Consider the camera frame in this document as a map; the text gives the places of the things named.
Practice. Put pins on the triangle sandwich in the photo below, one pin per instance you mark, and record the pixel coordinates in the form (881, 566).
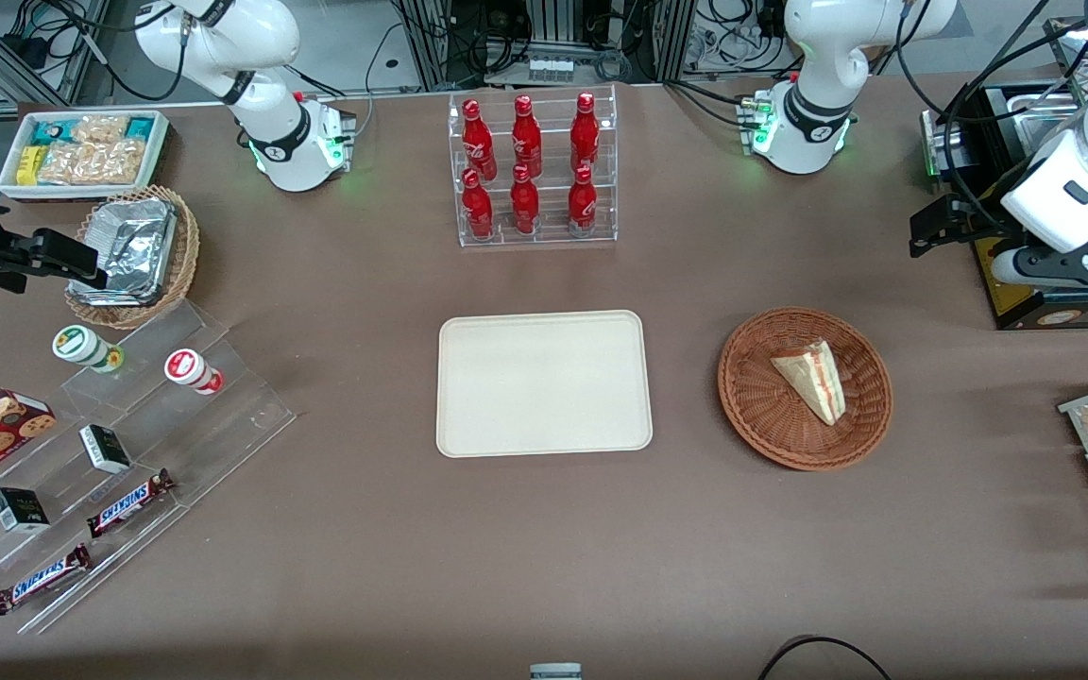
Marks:
(813, 382)

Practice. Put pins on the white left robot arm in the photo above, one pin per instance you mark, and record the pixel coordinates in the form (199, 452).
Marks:
(818, 113)

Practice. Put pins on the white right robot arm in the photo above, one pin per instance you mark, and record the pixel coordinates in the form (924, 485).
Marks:
(289, 142)

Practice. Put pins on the oval tan wicker basket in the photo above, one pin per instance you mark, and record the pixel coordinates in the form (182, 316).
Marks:
(187, 255)

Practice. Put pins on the round brown wicker basket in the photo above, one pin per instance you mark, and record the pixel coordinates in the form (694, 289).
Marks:
(771, 416)

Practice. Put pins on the cream rectangular tray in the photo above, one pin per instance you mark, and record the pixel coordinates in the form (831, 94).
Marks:
(544, 382)

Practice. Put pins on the aluminium foil container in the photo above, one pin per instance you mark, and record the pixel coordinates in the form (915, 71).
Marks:
(128, 246)

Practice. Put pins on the white snack bin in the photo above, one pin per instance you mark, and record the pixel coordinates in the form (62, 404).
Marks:
(8, 184)

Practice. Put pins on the green lid drink bottle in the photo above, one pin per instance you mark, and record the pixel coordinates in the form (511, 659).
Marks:
(76, 345)

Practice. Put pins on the yellow snack pack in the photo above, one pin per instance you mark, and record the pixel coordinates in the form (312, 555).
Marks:
(28, 165)

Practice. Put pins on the clear cracker bag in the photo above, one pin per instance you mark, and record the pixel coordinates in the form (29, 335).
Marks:
(91, 162)
(98, 129)

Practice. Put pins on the black hot dog warmer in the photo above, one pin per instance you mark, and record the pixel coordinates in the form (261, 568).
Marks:
(1016, 304)

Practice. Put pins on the teal snack pack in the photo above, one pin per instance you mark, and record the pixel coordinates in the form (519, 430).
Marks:
(140, 127)
(49, 132)

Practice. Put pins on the red lid drink bottle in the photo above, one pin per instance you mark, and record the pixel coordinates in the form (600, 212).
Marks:
(187, 368)

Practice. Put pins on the small black box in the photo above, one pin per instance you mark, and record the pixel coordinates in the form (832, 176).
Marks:
(105, 449)
(20, 510)

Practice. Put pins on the clear acrylic stepped display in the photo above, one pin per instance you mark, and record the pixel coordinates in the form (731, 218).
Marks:
(223, 425)

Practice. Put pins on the Snickers bar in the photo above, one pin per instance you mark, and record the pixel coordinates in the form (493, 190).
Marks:
(128, 503)
(42, 579)

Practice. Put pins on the red cola bottle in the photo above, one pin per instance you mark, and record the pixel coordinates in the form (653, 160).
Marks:
(524, 203)
(582, 203)
(585, 132)
(478, 208)
(478, 142)
(526, 137)

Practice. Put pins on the clear acrylic bottle rack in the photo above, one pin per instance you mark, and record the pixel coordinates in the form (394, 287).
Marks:
(549, 227)

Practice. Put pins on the white power strip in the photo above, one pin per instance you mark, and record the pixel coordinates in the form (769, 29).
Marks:
(550, 69)

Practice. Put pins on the small grey device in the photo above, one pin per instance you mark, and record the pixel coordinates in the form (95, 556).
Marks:
(555, 672)

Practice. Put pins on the aluminium frame rack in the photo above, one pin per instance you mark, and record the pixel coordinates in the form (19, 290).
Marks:
(431, 47)

